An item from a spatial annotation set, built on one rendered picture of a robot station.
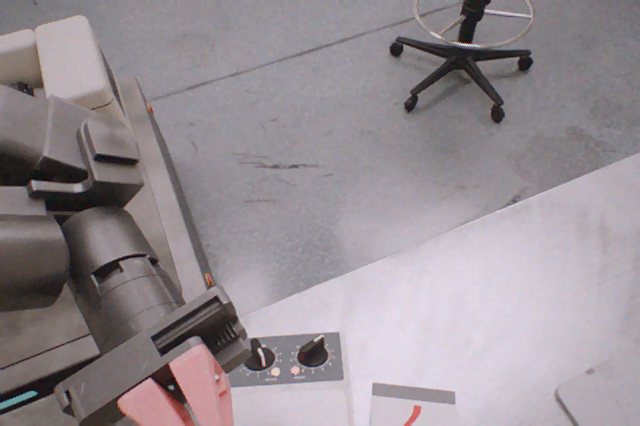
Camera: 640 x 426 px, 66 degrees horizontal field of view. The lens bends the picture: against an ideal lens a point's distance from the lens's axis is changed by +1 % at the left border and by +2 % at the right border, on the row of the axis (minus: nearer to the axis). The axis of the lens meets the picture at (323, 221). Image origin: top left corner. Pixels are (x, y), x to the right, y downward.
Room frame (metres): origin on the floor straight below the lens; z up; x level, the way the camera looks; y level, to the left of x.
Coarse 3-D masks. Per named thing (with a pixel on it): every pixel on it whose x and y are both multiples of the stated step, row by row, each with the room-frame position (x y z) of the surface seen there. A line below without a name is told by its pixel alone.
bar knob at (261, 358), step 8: (256, 344) 0.17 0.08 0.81; (256, 352) 0.16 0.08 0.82; (264, 352) 0.16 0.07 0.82; (272, 352) 0.16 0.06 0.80; (248, 360) 0.16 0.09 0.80; (256, 360) 0.15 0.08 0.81; (264, 360) 0.15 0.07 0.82; (272, 360) 0.15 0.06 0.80; (248, 368) 0.15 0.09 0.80; (256, 368) 0.15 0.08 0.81; (264, 368) 0.15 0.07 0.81
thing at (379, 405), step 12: (384, 408) 0.11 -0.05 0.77; (396, 408) 0.11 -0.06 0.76; (408, 408) 0.11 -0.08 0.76; (420, 408) 0.11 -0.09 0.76; (432, 408) 0.11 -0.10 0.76; (444, 408) 0.11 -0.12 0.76; (384, 420) 0.09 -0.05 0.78; (396, 420) 0.09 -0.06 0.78; (408, 420) 0.09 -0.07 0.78; (420, 420) 0.09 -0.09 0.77; (432, 420) 0.09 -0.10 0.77; (444, 420) 0.09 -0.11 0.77; (456, 420) 0.09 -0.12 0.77
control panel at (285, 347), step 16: (272, 336) 0.19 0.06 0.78; (288, 336) 0.19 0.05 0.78; (304, 336) 0.19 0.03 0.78; (336, 336) 0.18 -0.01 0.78; (288, 352) 0.16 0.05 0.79; (336, 352) 0.16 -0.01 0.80; (240, 368) 0.15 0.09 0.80; (272, 368) 0.15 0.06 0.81; (288, 368) 0.14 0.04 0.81; (304, 368) 0.14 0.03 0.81; (320, 368) 0.14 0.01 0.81; (336, 368) 0.14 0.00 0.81; (240, 384) 0.13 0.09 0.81; (256, 384) 0.13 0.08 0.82; (272, 384) 0.13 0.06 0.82
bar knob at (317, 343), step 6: (318, 336) 0.17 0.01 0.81; (312, 342) 0.17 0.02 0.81; (318, 342) 0.17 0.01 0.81; (300, 348) 0.16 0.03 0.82; (306, 348) 0.16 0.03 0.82; (312, 348) 0.16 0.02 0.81; (318, 348) 0.16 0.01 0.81; (324, 348) 0.16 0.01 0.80; (300, 354) 0.16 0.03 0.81; (306, 354) 0.15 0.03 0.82; (312, 354) 0.16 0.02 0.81; (318, 354) 0.16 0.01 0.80; (324, 354) 0.16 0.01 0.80; (300, 360) 0.15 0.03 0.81; (306, 360) 0.15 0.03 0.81; (312, 360) 0.15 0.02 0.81; (318, 360) 0.15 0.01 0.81; (324, 360) 0.15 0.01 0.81; (306, 366) 0.15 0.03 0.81; (312, 366) 0.14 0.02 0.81
